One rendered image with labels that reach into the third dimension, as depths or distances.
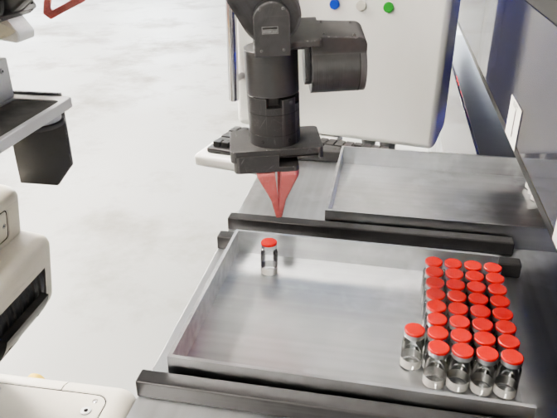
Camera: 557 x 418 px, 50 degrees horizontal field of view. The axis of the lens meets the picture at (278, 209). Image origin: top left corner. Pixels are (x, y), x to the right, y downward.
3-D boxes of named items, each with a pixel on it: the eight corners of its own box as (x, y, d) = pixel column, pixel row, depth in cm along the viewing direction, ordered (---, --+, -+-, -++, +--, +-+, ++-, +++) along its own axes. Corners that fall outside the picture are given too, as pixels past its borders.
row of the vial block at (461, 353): (457, 290, 74) (462, 258, 71) (468, 395, 58) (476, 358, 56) (438, 288, 74) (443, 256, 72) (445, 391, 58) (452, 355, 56)
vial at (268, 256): (278, 268, 78) (278, 240, 76) (276, 277, 76) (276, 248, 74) (262, 266, 78) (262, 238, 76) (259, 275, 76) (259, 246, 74)
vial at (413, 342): (420, 358, 63) (425, 323, 60) (421, 372, 61) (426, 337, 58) (399, 356, 63) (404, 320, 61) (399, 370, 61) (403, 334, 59)
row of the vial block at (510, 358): (495, 294, 73) (501, 262, 71) (517, 401, 57) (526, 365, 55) (476, 292, 73) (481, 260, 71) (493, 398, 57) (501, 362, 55)
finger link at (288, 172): (301, 227, 69) (298, 153, 65) (239, 232, 69) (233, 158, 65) (295, 200, 75) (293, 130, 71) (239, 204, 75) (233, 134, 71)
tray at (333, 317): (494, 278, 76) (498, 255, 75) (529, 437, 54) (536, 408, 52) (236, 251, 82) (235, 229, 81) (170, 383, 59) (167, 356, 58)
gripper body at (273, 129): (323, 162, 66) (323, 97, 62) (231, 168, 65) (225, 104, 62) (316, 139, 71) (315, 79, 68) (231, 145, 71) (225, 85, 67)
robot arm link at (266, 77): (242, 31, 64) (243, 44, 59) (306, 27, 65) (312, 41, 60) (246, 93, 68) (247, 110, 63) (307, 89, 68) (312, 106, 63)
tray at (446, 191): (535, 177, 104) (539, 158, 103) (571, 254, 82) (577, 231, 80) (341, 163, 110) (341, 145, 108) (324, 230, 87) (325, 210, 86)
